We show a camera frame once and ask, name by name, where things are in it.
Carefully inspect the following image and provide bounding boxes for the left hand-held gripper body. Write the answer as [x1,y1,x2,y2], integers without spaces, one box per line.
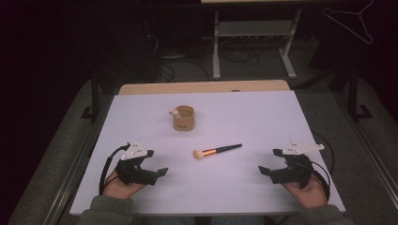
[115,140,155,186]

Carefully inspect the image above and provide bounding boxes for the cables on floor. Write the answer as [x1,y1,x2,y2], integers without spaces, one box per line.
[158,53,211,83]

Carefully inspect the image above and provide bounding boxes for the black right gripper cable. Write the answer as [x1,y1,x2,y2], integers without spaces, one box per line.
[311,130,336,202]

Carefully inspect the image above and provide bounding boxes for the person's left hand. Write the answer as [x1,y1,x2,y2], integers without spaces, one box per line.
[102,169,146,200]

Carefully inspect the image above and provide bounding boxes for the white wire clothes hanger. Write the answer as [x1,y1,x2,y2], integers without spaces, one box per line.
[321,0,375,45]

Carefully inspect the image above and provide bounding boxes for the white metal desk frame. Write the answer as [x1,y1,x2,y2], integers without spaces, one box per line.
[211,8,303,81]

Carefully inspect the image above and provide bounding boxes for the wooden table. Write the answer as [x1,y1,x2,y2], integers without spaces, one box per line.
[117,79,291,96]

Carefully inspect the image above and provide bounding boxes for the makeup brush with black handle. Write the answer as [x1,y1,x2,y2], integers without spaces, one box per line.
[192,142,244,160]

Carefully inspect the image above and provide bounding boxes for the brown wooden cup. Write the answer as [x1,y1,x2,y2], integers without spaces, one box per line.
[169,105,196,132]

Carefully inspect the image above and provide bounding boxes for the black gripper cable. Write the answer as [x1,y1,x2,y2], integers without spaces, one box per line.
[311,130,336,202]
[99,142,131,196]

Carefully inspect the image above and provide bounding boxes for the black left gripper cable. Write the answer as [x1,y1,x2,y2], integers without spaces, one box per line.
[99,142,131,196]

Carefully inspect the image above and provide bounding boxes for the person's right hand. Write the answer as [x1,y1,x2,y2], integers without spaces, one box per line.
[281,173,329,210]

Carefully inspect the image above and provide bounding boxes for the black metal stand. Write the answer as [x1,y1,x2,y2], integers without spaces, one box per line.
[80,69,101,124]
[346,64,375,122]

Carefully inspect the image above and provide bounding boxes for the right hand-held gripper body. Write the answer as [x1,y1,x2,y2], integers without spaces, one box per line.
[271,140,326,189]

